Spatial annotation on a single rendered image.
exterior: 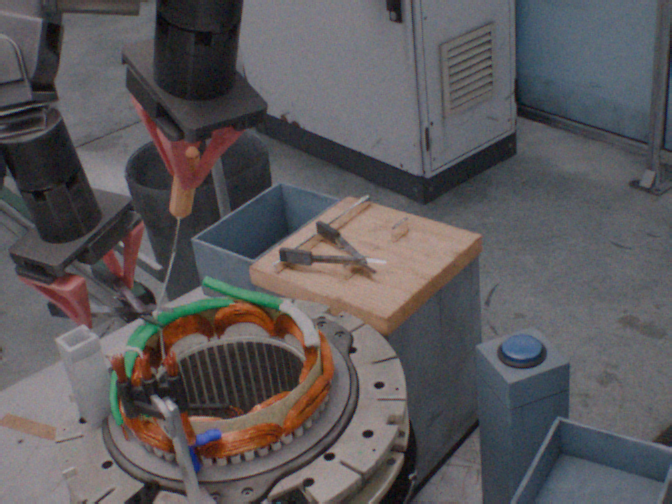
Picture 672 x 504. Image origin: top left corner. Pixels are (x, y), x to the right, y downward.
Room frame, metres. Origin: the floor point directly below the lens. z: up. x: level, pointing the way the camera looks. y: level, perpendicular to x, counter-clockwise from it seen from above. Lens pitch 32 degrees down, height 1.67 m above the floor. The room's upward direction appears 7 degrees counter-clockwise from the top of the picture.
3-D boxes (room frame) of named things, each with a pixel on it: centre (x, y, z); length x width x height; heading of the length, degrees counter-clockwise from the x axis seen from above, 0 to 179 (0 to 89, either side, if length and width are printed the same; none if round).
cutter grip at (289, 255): (0.93, 0.05, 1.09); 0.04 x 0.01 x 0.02; 62
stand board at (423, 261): (0.96, -0.03, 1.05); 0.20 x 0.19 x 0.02; 47
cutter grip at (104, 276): (0.80, 0.22, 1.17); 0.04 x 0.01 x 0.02; 42
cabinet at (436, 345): (0.96, -0.03, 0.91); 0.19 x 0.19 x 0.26; 47
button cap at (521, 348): (0.77, -0.17, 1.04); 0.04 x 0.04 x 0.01
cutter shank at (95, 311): (0.74, 0.21, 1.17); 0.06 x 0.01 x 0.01; 77
